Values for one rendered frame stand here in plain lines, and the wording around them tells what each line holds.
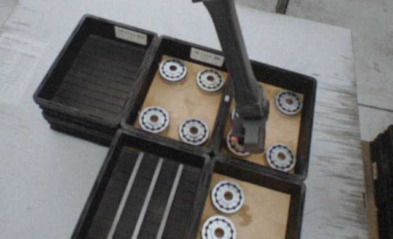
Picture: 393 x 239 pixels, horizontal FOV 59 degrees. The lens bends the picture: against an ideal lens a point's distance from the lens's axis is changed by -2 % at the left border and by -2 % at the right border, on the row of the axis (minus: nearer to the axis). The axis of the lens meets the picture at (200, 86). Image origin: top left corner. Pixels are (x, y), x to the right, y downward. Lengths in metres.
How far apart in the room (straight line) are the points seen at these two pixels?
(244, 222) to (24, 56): 1.10
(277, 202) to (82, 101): 0.74
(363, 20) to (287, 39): 1.50
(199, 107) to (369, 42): 1.98
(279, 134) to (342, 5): 2.05
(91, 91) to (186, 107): 0.35
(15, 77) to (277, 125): 1.05
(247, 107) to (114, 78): 0.58
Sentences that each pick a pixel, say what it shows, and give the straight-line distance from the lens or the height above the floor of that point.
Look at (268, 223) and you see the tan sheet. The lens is 1.18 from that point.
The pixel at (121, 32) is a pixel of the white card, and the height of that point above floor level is 0.89.
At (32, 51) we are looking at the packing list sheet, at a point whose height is 0.70.
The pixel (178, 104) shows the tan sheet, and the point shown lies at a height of 0.83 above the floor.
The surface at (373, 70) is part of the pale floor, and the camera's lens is 2.85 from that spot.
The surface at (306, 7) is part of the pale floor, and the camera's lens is 3.02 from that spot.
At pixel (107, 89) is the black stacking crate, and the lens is 1.32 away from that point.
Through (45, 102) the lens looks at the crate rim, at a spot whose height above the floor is 0.93.
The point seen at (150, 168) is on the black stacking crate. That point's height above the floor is 0.83.
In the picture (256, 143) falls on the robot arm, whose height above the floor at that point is 1.10.
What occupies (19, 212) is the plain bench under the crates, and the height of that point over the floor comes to 0.70.
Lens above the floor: 1.94
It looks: 57 degrees down
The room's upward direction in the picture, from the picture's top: 12 degrees clockwise
